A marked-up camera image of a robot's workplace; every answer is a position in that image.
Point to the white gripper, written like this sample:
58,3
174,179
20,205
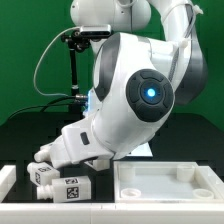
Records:
77,143

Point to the white square tabletop part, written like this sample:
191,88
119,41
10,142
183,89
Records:
166,182

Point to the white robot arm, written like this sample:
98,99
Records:
136,83

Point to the white marker sheet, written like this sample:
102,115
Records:
142,151

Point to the white U-shaped fence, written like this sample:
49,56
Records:
112,213

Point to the black camera stand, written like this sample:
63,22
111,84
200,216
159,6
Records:
76,44

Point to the grey background camera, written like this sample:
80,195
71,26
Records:
99,31

